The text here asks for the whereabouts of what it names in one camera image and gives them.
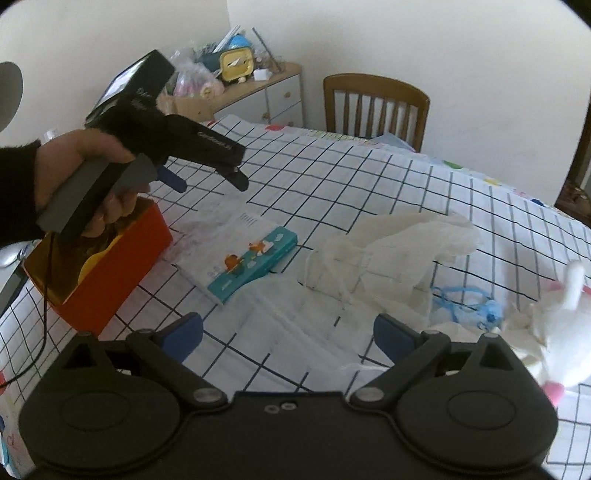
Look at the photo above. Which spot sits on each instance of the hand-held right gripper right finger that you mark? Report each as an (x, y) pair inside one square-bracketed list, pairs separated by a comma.
[(392, 334)]

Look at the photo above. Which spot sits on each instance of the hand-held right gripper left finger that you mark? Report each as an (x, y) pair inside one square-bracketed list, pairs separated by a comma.
[(184, 331)]

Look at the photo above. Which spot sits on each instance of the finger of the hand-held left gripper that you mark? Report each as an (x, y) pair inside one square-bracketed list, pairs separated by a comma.
[(236, 179), (174, 181)]

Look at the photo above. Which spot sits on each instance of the white teal tissue pack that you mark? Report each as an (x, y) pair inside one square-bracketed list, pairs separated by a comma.
[(249, 258)]

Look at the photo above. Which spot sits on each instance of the white gauze cloth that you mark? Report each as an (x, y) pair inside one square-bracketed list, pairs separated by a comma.
[(392, 249)]

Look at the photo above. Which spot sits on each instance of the orange storage box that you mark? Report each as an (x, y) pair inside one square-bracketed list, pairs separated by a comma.
[(115, 277)]

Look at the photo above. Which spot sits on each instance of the white thin cloth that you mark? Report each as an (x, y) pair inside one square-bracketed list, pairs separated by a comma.
[(300, 318)]

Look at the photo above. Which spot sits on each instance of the person's left hand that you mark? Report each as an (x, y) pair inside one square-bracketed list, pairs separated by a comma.
[(74, 157)]

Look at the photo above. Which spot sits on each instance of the cardboard box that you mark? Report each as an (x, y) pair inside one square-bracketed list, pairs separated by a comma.
[(194, 108)]

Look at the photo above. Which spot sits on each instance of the pink filled plastic bag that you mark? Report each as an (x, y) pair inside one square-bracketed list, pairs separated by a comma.
[(194, 83)]

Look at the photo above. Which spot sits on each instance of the clear plastic bag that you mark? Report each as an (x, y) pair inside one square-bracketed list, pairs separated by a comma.
[(184, 57)]

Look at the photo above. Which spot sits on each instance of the wooden side desk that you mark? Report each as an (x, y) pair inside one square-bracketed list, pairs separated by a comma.
[(281, 97)]

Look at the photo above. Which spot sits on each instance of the yellow toy case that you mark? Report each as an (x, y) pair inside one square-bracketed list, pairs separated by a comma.
[(235, 64)]

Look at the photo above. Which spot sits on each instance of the small white box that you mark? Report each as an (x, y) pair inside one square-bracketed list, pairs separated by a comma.
[(262, 74)]

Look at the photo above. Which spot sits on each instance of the checked tablecloth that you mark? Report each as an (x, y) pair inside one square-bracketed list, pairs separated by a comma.
[(346, 184)]

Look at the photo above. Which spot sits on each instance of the thin metal rod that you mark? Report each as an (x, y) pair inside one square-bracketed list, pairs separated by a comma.
[(266, 50)]

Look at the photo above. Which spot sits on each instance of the light blue cushion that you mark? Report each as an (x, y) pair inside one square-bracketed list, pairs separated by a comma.
[(392, 141)]

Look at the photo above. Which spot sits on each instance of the white pink plush toy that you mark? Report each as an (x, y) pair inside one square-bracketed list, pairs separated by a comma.
[(558, 323)]

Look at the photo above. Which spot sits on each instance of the brown wooden chair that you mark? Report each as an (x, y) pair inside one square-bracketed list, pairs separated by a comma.
[(374, 83)]

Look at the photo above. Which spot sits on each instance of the dark wooden chair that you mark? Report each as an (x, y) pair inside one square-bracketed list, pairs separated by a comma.
[(579, 184)]

